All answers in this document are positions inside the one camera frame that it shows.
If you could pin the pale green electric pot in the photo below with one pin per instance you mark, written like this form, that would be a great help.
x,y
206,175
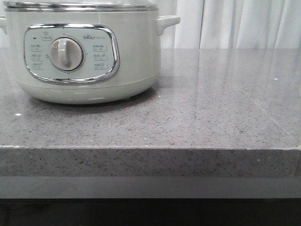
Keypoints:
x,y
121,53

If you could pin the beige pot control knob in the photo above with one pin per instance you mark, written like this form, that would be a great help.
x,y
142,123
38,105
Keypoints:
x,y
66,54

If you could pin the grey white curtain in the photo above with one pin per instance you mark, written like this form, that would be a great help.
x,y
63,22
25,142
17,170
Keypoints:
x,y
238,24

